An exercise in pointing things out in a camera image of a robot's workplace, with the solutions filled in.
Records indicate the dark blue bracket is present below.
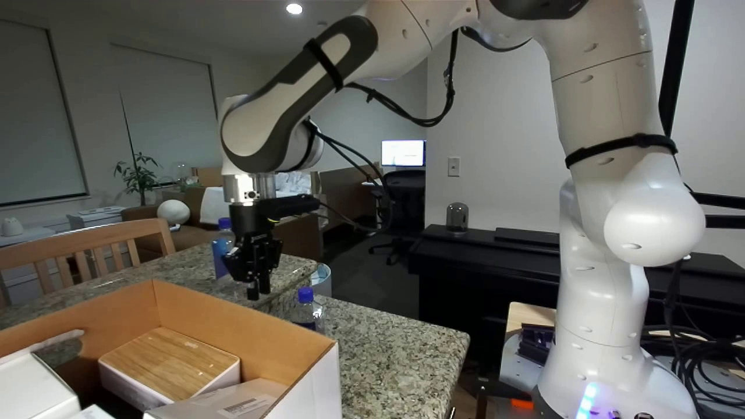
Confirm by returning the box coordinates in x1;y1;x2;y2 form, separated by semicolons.
517;323;557;364

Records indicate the glass jar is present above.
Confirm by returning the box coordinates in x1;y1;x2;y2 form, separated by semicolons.
445;200;470;233

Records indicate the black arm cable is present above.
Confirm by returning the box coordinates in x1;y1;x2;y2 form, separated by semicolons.
301;27;469;235

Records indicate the white robot mounting table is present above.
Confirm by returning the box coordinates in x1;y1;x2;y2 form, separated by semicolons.
498;300;560;393

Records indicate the large plain white box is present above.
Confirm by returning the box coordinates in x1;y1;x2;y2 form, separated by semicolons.
0;347;81;419

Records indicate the black office chair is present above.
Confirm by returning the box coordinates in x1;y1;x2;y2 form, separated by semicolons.
368;171;429;265

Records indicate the green potted plant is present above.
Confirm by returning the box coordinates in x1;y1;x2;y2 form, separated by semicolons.
113;150;164;208

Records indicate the white cardboard box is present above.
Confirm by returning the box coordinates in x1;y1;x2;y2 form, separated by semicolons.
0;278;345;419

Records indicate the wooden block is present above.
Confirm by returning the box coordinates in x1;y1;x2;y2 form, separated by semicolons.
96;327;242;412

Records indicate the black arm strap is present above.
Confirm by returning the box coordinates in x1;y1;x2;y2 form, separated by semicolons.
564;133;680;171

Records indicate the white round lamp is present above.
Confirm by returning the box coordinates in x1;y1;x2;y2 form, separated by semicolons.
157;199;191;233

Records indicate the clear bottle blue cap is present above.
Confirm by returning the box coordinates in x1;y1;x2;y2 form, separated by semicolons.
295;287;323;330

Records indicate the white window blind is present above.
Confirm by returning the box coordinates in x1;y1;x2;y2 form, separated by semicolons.
110;44;222;171

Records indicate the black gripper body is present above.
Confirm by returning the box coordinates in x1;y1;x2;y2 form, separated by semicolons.
228;199;283;259

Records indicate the red blue label water bottle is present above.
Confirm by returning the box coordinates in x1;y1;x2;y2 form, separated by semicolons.
209;216;238;279

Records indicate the black vertical pole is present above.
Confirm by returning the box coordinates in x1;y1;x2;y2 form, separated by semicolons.
657;0;699;138

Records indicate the wooden slatted chair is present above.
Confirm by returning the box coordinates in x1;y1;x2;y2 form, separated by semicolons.
0;216;176;307

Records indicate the lit computer monitor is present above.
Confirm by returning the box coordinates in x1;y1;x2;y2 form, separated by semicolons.
379;138;429;171

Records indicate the black cable bundle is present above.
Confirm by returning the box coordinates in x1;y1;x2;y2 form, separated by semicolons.
666;259;745;406

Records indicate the printed white box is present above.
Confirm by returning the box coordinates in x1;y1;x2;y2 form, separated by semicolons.
141;378;290;419

